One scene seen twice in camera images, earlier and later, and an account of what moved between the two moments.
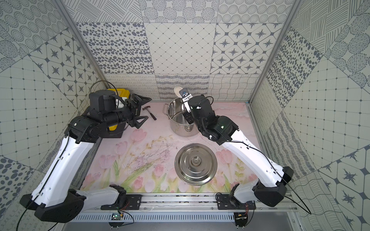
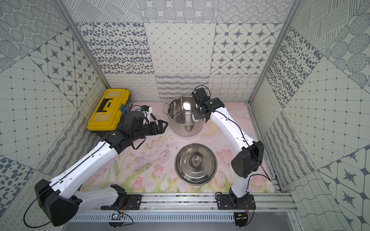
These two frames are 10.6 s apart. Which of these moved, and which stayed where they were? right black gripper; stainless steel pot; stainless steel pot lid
Moved: right black gripper
Stayed: stainless steel pot; stainless steel pot lid
